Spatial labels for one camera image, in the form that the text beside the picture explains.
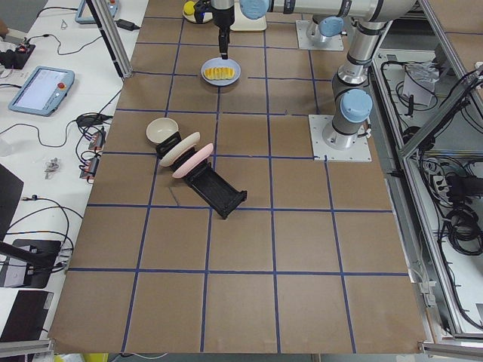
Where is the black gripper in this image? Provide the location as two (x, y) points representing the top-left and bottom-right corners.
(194, 0), (235, 60)

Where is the blue plate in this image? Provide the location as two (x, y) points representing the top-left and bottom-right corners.
(201, 57), (241, 87)

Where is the striped bread roll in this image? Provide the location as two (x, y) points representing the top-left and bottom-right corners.
(203, 66), (236, 81)

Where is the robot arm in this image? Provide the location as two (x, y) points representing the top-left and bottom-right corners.
(331, 19), (390, 138)
(194, 0), (414, 60)

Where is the pink plate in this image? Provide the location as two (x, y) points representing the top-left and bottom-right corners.
(172, 143), (214, 179)

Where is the cream plate in rack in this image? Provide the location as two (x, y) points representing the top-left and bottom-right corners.
(159, 132), (201, 167)

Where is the black plate rack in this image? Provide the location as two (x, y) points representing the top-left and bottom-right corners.
(155, 131), (248, 219)

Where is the white rectangular tray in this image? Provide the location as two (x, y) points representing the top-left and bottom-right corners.
(230, 3), (267, 32)

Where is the cream shallow dish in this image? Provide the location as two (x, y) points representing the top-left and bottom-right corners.
(183, 9), (213, 23)

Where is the yellow lemon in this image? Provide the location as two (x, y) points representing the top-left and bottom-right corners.
(183, 1), (195, 16)

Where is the black power adapter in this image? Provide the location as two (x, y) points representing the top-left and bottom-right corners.
(115, 19), (140, 31)

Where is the cream bowl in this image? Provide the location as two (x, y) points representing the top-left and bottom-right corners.
(146, 118), (179, 144)

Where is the blue teach pendant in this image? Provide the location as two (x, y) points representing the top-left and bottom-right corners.
(75, 0), (122, 24)
(8, 66), (75, 116)

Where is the black monitor stand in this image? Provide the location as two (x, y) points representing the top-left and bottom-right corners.
(1, 239), (61, 289)

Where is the aluminium frame post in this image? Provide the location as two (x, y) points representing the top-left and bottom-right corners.
(86, 0), (133, 79)

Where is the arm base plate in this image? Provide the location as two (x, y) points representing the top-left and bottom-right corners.
(296, 20), (344, 51)
(309, 115), (372, 163)

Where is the black cable bundle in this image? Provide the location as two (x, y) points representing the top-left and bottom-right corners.
(439, 173), (483, 261)

